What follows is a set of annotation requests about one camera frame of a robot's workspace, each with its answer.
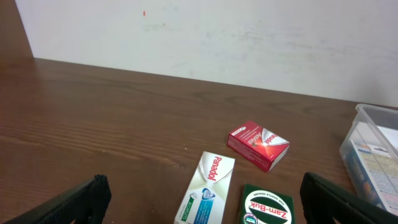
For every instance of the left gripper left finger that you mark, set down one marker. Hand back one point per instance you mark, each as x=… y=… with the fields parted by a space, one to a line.
x=84 y=203

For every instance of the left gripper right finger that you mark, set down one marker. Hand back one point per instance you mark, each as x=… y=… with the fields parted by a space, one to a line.
x=324 y=202

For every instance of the red Panadol Actifast box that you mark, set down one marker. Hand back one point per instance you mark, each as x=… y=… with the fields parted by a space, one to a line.
x=259 y=145

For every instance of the white Panadol box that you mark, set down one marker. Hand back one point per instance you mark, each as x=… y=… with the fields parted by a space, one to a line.
x=205 y=198

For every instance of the clear plastic container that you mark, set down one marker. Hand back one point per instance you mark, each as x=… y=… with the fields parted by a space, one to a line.
x=383 y=123

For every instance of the green Zam-Buk tin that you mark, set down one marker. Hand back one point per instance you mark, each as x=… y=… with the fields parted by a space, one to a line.
x=262 y=206

